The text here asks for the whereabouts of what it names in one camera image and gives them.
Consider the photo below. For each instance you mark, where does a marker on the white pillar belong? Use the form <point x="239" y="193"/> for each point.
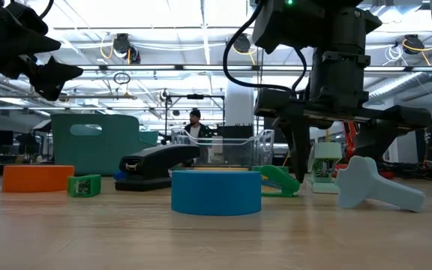
<point x="238" y="105"/>

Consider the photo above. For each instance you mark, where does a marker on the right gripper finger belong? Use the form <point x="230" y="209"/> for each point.
<point x="379" y="140"/>
<point x="296" y="150"/>

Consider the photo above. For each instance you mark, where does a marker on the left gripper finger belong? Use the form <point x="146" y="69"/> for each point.
<point x="53" y="77"/>
<point x="32" y="44"/>

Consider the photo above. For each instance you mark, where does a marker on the small green stapler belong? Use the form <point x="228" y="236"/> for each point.
<point x="84" y="186"/>

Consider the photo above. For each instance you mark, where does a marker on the light blue staple remover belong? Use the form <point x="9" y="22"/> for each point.
<point x="366" y="183"/>

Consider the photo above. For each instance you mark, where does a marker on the black stapler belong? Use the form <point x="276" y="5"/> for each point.
<point x="156" y="161"/>

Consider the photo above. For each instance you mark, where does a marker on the clear plastic bin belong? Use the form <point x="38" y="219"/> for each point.
<point x="238" y="150"/>

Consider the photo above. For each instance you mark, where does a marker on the teal plastic bin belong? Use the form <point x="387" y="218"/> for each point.
<point x="88" y="153"/>

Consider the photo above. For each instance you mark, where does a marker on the black frame stand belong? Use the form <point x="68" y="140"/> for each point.
<point x="167" y="112"/>

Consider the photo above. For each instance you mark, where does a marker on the blue tape roll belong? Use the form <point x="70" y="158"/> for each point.
<point x="216" y="193"/>

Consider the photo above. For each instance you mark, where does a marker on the orange tape roll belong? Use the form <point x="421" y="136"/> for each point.
<point x="38" y="179"/>

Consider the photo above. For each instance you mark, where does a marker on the red desk lamp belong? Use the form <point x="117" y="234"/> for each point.
<point x="350" y="146"/>

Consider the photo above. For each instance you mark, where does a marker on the mint green stapler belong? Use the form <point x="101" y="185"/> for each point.
<point x="324" y="168"/>

